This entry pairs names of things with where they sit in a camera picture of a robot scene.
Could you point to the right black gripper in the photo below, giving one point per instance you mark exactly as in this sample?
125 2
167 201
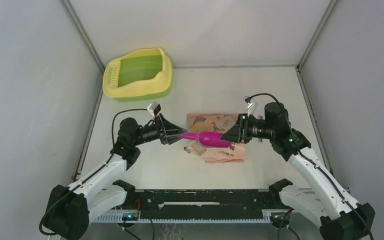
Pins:
240 132

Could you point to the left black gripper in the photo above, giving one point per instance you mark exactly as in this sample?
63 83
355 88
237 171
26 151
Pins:
170 130

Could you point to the magenta plastic scoop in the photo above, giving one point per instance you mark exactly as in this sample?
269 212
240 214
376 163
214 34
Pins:
207 139

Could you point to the pink cat litter bag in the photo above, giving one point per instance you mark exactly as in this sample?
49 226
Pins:
216 123

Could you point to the yellow green litter box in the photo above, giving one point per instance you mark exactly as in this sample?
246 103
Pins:
142 74

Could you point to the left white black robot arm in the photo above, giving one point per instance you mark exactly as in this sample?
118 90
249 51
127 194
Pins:
71 209

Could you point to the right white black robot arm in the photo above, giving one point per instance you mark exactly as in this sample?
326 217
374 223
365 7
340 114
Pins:
336 213

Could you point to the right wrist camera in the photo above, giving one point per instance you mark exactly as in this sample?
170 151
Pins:
251 105

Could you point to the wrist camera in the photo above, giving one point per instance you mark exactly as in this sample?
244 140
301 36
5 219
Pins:
154 108
251 105

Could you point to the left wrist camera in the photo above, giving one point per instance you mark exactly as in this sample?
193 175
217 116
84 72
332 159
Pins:
154 108

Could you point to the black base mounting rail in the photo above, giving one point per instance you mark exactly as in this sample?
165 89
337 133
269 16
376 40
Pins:
202 202

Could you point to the white slotted cable duct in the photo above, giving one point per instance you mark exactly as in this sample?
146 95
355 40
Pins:
261 216

